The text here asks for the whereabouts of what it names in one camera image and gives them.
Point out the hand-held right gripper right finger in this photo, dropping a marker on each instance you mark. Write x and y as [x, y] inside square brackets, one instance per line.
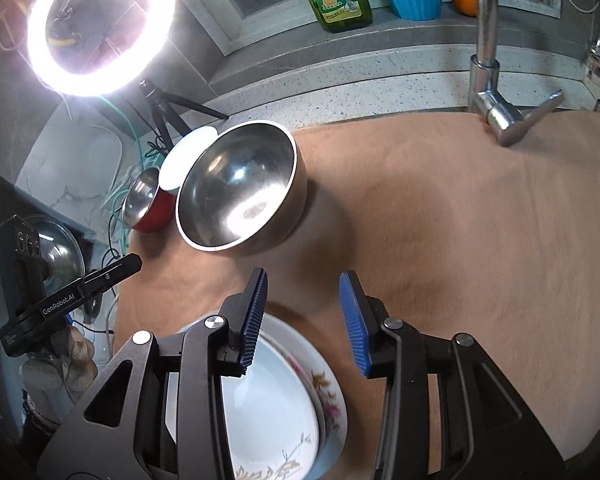
[355, 325]

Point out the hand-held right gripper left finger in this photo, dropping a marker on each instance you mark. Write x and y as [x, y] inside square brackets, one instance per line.
[252, 320]

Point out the glass pot lid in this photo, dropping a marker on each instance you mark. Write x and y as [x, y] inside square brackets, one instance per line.
[60, 255]

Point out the red steel bowl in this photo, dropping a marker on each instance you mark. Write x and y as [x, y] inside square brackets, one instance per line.
[147, 207]

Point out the white ceramic bowl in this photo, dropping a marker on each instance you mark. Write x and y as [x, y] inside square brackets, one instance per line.
[180, 165]

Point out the pink floral white plate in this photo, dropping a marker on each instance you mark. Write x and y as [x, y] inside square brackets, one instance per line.
[322, 405]
[341, 420]

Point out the person's left forearm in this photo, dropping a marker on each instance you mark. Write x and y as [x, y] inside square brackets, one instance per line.
[45, 430]

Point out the chrome faucet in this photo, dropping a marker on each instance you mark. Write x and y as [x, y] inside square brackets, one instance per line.
[490, 60]

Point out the large stainless steel bowl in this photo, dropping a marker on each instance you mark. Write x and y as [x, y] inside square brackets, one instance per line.
[240, 195]

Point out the brown cloth mat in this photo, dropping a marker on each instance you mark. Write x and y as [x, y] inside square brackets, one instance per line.
[430, 210]

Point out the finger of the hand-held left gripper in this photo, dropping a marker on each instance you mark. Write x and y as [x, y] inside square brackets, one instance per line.
[112, 272]

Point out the person's left hand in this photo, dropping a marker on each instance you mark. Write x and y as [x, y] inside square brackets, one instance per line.
[55, 362]

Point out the white deep plate leaf print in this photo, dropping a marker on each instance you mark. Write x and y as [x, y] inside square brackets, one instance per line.
[265, 410]

